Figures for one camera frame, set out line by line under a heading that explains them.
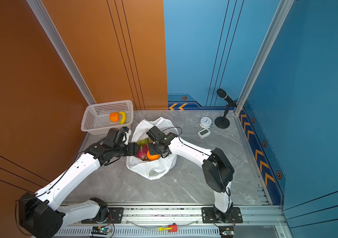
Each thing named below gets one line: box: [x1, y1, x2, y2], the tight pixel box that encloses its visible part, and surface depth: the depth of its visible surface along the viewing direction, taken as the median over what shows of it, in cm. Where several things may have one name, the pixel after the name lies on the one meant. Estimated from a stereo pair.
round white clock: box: [199, 117, 213, 129], surface depth 111 cm
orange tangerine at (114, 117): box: [109, 112, 120, 123], surface depth 114 cm
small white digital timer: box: [197, 128, 211, 140], surface depth 105 cm
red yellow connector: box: [158, 224, 178, 233], surface depth 71 cm
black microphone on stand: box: [214, 88, 238, 129], surface depth 114 cm
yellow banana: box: [118, 111, 127, 125], surface depth 117 cm
